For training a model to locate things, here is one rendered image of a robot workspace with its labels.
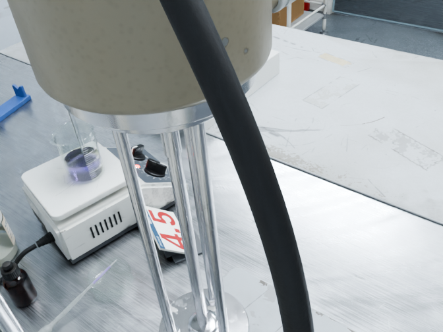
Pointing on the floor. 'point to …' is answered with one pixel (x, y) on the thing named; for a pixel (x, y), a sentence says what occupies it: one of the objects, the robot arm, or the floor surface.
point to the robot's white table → (351, 117)
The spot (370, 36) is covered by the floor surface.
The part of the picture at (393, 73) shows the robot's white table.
